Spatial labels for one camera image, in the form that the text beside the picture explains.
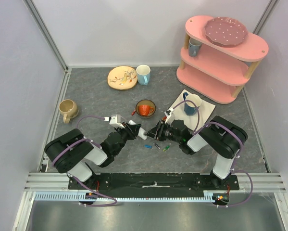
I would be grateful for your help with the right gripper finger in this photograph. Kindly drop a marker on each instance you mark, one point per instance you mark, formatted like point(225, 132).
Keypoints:
point(152, 135)
point(154, 130)

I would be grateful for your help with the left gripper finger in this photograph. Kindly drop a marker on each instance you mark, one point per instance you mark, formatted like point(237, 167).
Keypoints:
point(134, 135)
point(134, 128)

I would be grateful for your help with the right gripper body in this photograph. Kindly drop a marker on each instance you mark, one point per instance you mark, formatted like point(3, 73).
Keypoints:
point(160, 131)

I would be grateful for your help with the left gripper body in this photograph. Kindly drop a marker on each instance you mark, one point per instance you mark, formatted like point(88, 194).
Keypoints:
point(126, 132)

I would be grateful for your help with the white remote control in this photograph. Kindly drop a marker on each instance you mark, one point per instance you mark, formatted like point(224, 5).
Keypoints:
point(141, 132)

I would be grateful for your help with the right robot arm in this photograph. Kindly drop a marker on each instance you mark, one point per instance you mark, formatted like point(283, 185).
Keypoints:
point(223, 136)

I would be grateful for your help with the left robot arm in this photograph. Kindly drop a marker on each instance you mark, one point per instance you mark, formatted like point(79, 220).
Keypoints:
point(69, 151)

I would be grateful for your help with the green battery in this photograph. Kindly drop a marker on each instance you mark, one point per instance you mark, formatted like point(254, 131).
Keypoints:
point(166, 148)

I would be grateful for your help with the orange cup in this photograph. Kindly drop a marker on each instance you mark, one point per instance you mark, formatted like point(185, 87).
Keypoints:
point(145, 110)

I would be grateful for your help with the brown patterned bowl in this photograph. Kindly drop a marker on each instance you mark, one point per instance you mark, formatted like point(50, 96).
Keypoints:
point(147, 102)

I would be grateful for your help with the dark blue mug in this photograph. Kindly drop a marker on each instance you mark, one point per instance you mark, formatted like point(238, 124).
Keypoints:
point(191, 104)

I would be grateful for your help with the yellow floral plate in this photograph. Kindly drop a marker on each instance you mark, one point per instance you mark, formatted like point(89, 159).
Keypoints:
point(122, 78)

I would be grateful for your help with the light blue mug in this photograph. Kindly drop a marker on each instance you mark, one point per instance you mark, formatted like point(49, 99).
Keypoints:
point(143, 74)

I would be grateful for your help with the beige ceramic mug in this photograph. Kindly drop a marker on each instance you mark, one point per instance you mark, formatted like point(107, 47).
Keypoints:
point(68, 109)

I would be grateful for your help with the blue mug on shelf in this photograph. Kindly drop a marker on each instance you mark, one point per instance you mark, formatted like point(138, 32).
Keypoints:
point(193, 47)

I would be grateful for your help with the pink three-tier shelf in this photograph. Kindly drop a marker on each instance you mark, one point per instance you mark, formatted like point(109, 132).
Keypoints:
point(218, 73)

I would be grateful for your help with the mauve polka dot plate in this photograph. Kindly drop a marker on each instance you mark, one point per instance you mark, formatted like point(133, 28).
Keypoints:
point(225, 32)

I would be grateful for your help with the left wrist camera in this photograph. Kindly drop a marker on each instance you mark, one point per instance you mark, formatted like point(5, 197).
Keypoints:
point(114, 121)

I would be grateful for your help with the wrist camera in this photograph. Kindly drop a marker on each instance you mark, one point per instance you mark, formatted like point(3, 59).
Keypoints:
point(170, 117)
point(114, 121)

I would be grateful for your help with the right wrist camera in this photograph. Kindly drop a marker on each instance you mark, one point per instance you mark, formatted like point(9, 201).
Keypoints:
point(170, 117)

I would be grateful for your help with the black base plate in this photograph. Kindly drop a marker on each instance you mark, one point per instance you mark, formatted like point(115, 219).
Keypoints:
point(159, 184)

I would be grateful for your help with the slotted cable duct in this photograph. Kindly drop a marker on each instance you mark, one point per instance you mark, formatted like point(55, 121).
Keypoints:
point(85, 197)

